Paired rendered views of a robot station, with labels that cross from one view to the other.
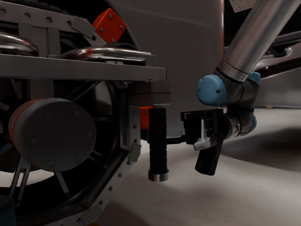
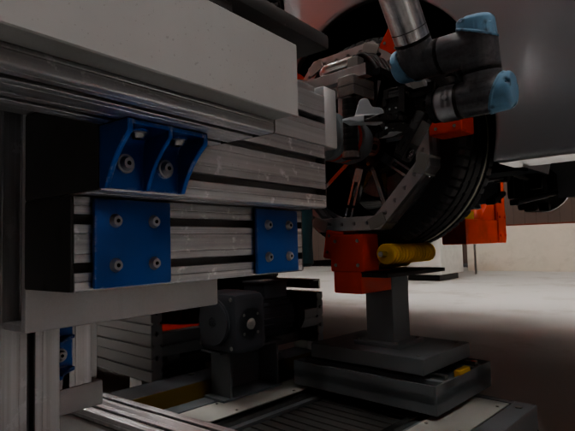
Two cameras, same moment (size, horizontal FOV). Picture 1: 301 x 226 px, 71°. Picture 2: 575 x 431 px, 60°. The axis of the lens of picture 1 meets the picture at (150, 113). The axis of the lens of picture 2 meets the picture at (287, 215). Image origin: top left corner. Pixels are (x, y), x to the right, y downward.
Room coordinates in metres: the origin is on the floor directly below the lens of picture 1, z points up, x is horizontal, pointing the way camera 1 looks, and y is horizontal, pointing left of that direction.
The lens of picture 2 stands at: (0.09, -1.16, 0.54)
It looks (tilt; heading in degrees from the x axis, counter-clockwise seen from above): 3 degrees up; 81
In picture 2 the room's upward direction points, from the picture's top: 2 degrees counter-clockwise
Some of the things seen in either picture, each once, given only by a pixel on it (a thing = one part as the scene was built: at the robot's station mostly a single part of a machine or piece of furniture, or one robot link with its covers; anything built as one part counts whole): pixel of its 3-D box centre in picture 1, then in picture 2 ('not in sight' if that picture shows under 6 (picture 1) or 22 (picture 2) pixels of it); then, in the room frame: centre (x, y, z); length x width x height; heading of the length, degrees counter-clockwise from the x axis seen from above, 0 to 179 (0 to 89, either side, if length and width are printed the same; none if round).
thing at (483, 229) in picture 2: not in sight; (470, 218); (1.81, 1.92, 0.69); 0.52 x 0.17 x 0.35; 38
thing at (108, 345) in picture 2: not in sight; (99, 324); (-0.52, 1.70, 0.13); 2.47 x 0.85 x 0.27; 128
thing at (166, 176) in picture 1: (157, 141); (350, 126); (0.43, -0.01, 0.83); 0.04 x 0.04 x 0.16
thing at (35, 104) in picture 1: (49, 130); (335, 138); (0.46, 0.22, 0.85); 0.21 x 0.14 x 0.14; 38
